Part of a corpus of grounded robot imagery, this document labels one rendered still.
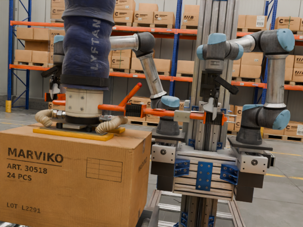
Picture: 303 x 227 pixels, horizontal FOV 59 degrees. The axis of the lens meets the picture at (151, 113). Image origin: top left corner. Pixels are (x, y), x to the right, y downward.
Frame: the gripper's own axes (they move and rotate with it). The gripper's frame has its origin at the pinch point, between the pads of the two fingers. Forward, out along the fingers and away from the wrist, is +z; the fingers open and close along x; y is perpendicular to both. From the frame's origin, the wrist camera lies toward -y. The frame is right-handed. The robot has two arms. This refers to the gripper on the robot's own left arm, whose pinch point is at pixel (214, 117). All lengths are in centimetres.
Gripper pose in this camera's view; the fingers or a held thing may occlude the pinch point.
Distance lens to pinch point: 120.6
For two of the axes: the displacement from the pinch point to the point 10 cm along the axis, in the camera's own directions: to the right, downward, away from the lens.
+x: -1.8, 0.9, -9.8
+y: -9.8, -0.9, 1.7
